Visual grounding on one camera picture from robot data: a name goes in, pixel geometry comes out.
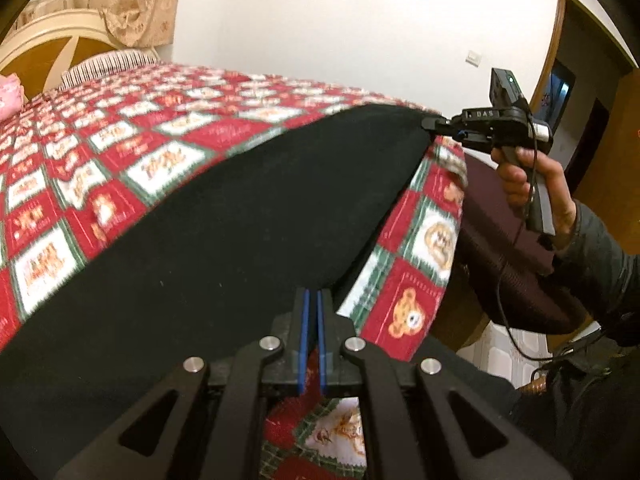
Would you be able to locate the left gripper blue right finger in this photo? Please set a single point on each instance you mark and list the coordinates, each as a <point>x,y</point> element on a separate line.
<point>333,330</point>

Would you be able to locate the pink folded blanket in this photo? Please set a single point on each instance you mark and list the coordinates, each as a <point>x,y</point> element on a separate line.
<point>11,96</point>

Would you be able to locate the red patchwork bear bedsheet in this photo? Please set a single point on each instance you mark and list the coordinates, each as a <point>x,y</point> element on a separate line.
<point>81,166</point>

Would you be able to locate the cream wooden headboard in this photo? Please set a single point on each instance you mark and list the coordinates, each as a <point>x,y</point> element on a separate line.
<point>44,49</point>

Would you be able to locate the grey sleeve right forearm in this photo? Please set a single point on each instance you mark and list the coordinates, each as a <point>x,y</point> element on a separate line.
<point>603,277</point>

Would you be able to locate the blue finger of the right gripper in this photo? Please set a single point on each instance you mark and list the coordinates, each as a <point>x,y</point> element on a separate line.
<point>469,139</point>
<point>437,124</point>

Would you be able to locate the white wall switch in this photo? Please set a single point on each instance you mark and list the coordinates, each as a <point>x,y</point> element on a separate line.
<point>473,58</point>

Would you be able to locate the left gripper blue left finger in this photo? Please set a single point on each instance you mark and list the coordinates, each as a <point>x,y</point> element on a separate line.
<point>294,330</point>

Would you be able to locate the wooden door frame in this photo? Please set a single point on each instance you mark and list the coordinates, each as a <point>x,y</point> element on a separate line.
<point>589,94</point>

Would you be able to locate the striped pillow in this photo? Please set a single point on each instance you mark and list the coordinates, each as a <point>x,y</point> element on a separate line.
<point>106,64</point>

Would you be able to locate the black pants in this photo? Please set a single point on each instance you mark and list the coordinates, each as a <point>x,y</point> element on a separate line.
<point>203,273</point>

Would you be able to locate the dark maroon bed base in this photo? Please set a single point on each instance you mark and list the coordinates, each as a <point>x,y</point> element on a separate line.
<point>501,275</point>

